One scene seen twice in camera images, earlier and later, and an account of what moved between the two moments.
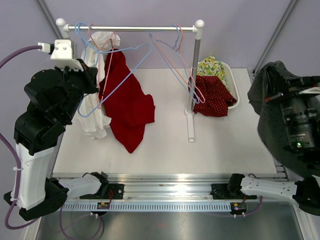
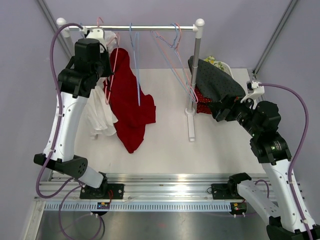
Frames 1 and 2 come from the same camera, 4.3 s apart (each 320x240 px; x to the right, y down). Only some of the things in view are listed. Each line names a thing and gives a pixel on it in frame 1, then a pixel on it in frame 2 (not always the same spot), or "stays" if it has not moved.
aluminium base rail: (168, 186) stays
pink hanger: (108, 67) → (115, 38)
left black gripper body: (86, 84) → (102, 68)
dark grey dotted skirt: (270, 122) → (214, 83)
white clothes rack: (63, 29) stays
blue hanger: (77, 25) → (136, 63)
